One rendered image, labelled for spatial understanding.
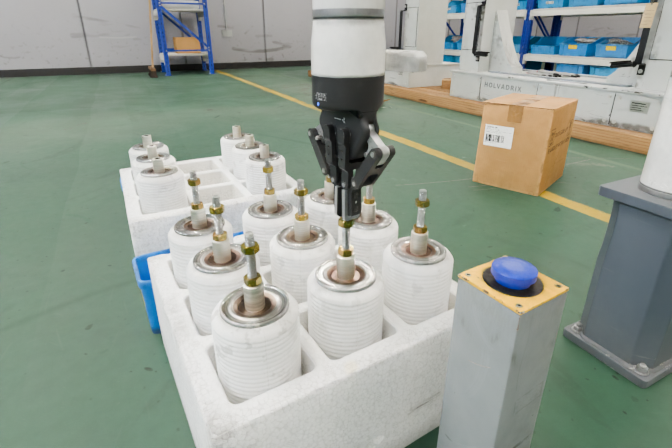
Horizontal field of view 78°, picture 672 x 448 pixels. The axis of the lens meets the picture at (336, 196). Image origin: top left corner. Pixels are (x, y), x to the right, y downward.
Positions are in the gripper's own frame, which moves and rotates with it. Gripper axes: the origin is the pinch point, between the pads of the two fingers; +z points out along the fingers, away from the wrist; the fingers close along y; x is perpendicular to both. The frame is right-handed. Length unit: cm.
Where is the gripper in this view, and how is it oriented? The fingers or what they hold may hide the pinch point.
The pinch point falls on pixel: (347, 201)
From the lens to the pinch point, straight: 47.7
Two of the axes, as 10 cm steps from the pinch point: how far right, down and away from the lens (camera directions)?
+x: 8.1, -2.2, 5.5
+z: 0.0, 9.3, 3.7
